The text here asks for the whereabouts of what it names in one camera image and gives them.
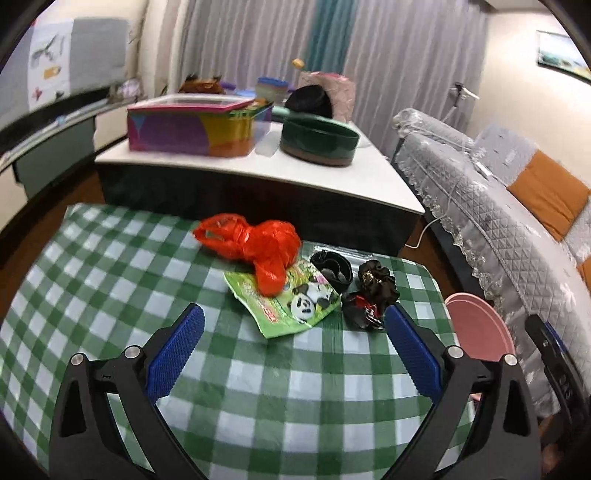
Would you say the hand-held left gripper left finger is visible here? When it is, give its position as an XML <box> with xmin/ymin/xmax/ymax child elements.
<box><xmin>48</xmin><ymin>302</ymin><xmax>208</xmax><ymax>480</ymax></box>

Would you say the pink gift bag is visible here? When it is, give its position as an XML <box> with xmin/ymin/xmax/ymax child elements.
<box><xmin>298</xmin><ymin>71</ymin><xmax>356</xmax><ymax>123</ymax></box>

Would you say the clear plastic box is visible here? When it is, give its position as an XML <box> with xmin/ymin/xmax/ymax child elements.
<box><xmin>254</xmin><ymin>121</ymin><xmax>283</xmax><ymax>157</ymax></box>

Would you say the green checked tablecloth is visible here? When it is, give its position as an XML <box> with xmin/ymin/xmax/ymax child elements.
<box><xmin>0</xmin><ymin>203</ymin><xmax>476</xmax><ymax>480</ymax></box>

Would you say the black hat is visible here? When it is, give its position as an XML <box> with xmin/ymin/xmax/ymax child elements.
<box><xmin>284</xmin><ymin>85</ymin><xmax>334</xmax><ymax>120</ymax></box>

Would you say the dark television cabinet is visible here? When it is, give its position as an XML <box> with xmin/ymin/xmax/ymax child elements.
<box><xmin>0</xmin><ymin>99</ymin><xmax>98</xmax><ymax>199</ymax></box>

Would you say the pink plastic bucket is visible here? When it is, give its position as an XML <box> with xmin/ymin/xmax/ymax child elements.
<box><xmin>444</xmin><ymin>292</ymin><xmax>515</xmax><ymax>363</ymax></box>

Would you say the grey printed television cover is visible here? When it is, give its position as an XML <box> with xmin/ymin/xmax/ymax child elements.
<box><xmin>0</xmin><ymin>17</ymin><xmax>130</xmax><ymax>125</ymax></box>

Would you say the green panda snack packet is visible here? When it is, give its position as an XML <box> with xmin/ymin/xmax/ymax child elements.
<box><xmin>224</xmin><ymin>258</ymin><xmax>342</xmax><ymax>340</ymax></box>

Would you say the grey quilted sofa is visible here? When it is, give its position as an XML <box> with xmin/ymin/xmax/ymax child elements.
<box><xmin>392</xmin><ymin>108</ymin><xmax>591</xmax><ymax>416</ymax></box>

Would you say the white floor stand lamp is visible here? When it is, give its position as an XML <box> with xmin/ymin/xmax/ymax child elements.
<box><xmin>450</xmin><ymin>82</ymin><xmax>481</xmax><ymax>109</ymax></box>

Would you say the red plastic bag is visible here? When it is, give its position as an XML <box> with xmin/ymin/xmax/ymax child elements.
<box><xmin>192</xmin><ymin>213</ymin><xmax>302</xmax><ymax>297</ymax></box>

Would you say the white tower air conditioner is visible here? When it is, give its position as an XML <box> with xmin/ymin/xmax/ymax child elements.
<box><xmin>139</xmin><ymin>0</ymin><xmax>190</xmax><ymax>97</ymax></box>

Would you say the small red black wrapper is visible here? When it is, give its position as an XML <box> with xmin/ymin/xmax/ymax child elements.
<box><xmin>342</xmin><ymin>293</ymin><xmax>386</xmax><ymax>330</ymax></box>

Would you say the teal curtain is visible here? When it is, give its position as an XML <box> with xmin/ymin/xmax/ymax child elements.
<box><xmin>307</xmin><ymin>0</ymin><xmax>356</xmax><ymax>75</ymax></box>

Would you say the white top coffee table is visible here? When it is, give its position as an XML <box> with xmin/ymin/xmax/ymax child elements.
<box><xmin>95</xmin><ymin>117</ymin><xmax>426</xmax><ymax>257</ymax></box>

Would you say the grey sheer curtain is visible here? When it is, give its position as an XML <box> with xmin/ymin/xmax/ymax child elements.
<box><xmin>344</xmin><ymin>0</ymin><xmax>490</xmax><ymax>153</ymax></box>
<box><xmin>178</xmin><ymin>0</ymin><xmax>319</xmax><ymax>93</ymax></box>

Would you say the framed wall picture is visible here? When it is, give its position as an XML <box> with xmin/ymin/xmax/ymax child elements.
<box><xmin>537</xmin><ymin>30</ymin><xmax>591</xmax><ymax>84</ymax></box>

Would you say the colourful tin box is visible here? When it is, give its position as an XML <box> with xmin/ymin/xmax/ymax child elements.
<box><xmin>127</xmin><ymin>93</ymin><xmax>274</xmax><ymax>158</ymax></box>

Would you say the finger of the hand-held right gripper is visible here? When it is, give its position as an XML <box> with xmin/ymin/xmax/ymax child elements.
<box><xmin>525</xmin><ymin>314</ymin><xmax>585</xmax><ymax>416</ymax></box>

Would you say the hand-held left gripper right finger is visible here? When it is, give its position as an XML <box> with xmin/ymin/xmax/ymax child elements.
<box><xmin>383</xmin><ymin>302</ymin><xmax>543</xmax><ymax>480</ymax></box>

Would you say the blue-lid container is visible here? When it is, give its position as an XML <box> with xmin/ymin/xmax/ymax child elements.
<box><xmin>255</xmin><ymin>77</ymin><xmax>289</xmax><ymax>104</ymax></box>

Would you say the brown ceramic figurine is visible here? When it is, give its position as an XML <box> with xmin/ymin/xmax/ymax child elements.
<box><xmin>179</xmin><ymin>76</ymin><xmax>227</xmax><ymax>95</ymax></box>

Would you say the white power cable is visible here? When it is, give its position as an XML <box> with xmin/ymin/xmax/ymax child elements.
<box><xmin>401</xmin><ymin>134</ymin><xmax>485</xmax><ymax>250</ymax></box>

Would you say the black scrunchie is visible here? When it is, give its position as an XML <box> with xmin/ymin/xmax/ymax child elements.
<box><xmin>358</xmin><ymin>259</ymin><xmax>400</xmax><ymax>305</ymax></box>

